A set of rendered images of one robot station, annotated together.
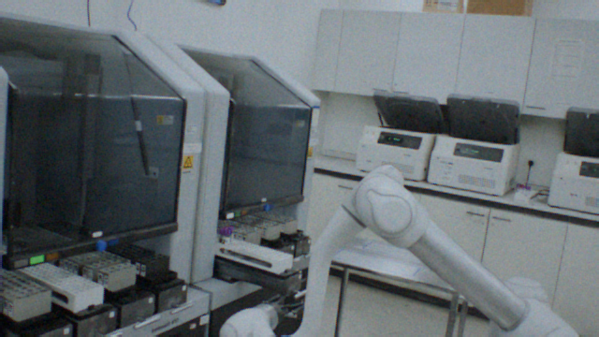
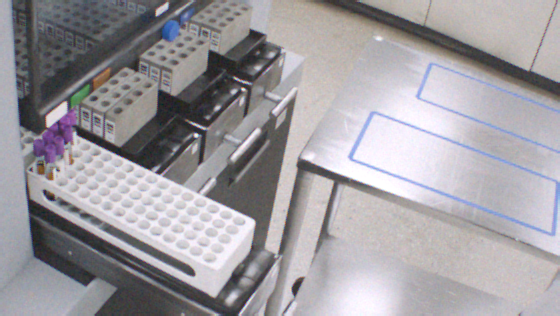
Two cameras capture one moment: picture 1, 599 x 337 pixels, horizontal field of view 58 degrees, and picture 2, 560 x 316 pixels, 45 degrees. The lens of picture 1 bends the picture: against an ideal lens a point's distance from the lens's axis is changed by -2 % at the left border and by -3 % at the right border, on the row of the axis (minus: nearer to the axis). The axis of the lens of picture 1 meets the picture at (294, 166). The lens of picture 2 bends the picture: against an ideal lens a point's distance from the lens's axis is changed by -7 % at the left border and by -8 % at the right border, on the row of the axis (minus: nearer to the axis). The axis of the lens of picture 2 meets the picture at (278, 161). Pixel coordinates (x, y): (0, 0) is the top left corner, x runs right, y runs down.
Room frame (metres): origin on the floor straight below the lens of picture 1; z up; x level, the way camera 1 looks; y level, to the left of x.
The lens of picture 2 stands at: (1.35, 0.08, 1.50)
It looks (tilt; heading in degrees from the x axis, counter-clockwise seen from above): 39 degrees down; 349
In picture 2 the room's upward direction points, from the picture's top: 12 degrees clockwise
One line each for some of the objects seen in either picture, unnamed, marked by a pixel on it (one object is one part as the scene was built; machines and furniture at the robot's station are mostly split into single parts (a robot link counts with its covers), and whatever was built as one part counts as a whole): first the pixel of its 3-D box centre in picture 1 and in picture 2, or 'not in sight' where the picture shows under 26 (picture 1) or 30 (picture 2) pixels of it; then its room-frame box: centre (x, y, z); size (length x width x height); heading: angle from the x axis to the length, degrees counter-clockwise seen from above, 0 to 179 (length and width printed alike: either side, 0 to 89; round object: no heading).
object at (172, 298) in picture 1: (105, 269); not in sight; (1.83, 0.62, 0.78); 0.73 x 0.14 x 0.09; 61
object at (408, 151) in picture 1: (405, 135); not in sight; (4.45, -0.86, 1.22); 0.62 x 0.56 x 0.64; 149
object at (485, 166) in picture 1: (478, 142); not in sight; (4.16, -1.37, 1.24); 0.62 x 0.56 x 0.69; 151
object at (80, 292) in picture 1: (56, 286); not in sight; (1.50, 0.65, 0.83); 0.30 x 0.10 x 0.06; 61
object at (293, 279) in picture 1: (223, 260); (58, 199); (2.08, 0.24, 0.78); 0.73 x 0.14 x 0.09; 61
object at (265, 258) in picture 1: (252, 256); (135, 212); (2.01, 0.12, 0.83); 0.30 x 0.10 x 0.06; 61
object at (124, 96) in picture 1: (55, 127); not in sight; (1.63, 0.73, 1.28); 0.61 x 0.51 x 0.63; 151
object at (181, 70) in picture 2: (270, 232); (185, 67); (2.33, 0.07, 0.85); 0.12 x 0.02 x 0.06; 150
